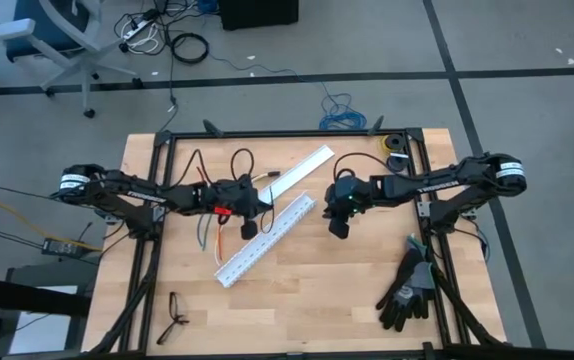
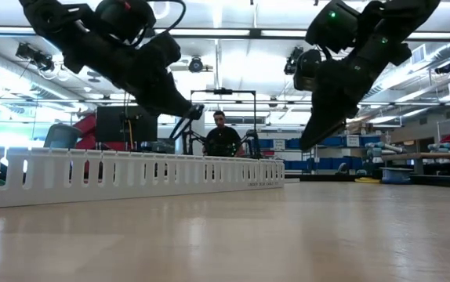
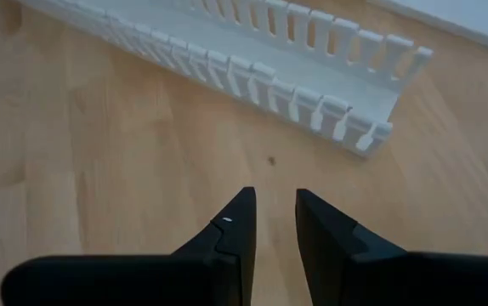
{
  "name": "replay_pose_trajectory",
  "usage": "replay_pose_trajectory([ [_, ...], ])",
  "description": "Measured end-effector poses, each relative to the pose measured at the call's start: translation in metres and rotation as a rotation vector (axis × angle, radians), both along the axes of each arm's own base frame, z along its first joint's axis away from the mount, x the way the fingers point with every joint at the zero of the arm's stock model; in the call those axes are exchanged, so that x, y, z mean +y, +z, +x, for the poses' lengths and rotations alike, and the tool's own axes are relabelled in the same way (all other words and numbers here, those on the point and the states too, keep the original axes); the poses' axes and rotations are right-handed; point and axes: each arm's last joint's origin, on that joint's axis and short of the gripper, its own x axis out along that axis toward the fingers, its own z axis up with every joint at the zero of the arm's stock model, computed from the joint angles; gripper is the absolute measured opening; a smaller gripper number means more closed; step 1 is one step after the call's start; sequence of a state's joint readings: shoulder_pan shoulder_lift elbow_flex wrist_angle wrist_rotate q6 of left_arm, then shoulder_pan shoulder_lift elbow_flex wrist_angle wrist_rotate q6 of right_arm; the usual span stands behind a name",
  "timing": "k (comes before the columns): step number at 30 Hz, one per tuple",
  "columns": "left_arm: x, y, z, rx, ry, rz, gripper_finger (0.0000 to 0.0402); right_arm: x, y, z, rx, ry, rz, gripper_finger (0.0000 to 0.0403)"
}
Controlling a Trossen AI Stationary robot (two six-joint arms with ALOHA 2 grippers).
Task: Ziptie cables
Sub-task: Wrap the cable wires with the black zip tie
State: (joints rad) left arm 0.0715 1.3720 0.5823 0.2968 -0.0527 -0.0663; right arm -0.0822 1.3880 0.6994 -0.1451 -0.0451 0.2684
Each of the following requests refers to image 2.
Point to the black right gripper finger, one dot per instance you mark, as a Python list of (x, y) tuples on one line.
[(334, 123), (319, 115)]

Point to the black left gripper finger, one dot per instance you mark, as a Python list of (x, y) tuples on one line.
[(162, 109), (178, 100)]

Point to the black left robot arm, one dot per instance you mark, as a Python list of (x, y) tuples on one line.
[(52, 23)]

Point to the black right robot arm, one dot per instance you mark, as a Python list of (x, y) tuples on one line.
[(401, 23)]

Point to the shelf with blue bins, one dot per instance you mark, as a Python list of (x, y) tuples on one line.
[(370, 140)]

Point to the black monitor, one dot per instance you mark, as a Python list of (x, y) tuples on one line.
[(111, 125)]

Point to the grey pipe bundle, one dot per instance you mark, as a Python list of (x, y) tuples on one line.
[(385, 149), (446, 147)]

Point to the black ceiling device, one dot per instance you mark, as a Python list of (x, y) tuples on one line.
[(33, 56), (292, 60), (443, 68)]

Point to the person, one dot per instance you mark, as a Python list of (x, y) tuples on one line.
[(223, 143)]

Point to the red cabinet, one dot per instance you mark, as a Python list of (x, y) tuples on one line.
[(86, 125)]

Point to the office chair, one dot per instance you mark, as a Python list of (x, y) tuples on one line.
[(62, 137)]

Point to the wooden workbench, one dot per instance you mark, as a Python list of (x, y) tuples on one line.
[(444, 156)]

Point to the black overhead camera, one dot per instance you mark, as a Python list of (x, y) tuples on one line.
[(196, 65)]

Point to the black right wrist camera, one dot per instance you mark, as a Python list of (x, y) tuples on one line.
[(308, 70)]

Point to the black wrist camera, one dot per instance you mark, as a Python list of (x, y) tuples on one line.
[(164, 51), (308, 70)]

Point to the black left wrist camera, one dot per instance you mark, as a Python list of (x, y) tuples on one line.
[(164, 51)]

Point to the black aluminium rig frame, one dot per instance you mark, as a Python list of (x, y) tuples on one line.
[(444, 181)]

